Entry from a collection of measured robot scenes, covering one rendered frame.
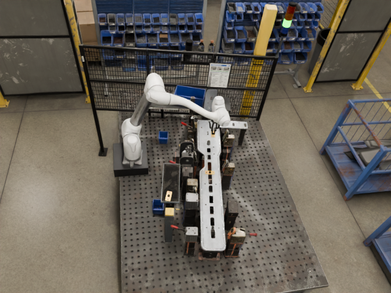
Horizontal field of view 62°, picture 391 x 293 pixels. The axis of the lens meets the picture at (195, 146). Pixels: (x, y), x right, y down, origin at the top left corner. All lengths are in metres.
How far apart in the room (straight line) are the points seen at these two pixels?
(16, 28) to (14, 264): 2.67
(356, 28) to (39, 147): 4.67
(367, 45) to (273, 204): 3.39
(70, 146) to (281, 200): 2.75
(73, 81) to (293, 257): 3.63
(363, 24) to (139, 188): 3.94
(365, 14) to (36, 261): 5.10
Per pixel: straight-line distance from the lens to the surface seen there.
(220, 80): 3.41
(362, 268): 4.04
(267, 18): 3.16
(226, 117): 2.73
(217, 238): 2.53
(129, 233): 2.87
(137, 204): 3.00
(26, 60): 4.82
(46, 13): 4.41
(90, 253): 3.62
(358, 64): 5.95
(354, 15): 5.30
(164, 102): 2.64
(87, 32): 5.48
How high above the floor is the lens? 3.25
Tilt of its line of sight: 48 degrees down
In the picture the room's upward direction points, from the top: 7 degrees clockwise
